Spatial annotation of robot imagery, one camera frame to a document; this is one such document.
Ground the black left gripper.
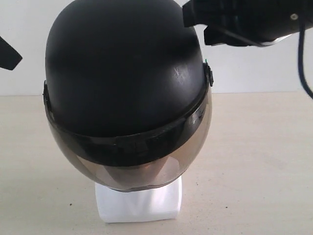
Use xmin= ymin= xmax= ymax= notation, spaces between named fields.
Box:
xmin=182 ymin=0 xmax=313 ymax=47

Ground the black helmet with tinted visor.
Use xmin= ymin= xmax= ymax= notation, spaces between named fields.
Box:
xmin=44 ymin=0 xmax=212 ymax=192

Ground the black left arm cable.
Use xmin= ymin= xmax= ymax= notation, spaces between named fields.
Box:
xmin=296 ymin=9 xmax=313 ymax=100

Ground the white mannequin head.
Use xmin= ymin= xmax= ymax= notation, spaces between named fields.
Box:
xmin=95 ymin=177 xmax=182 ymax=223

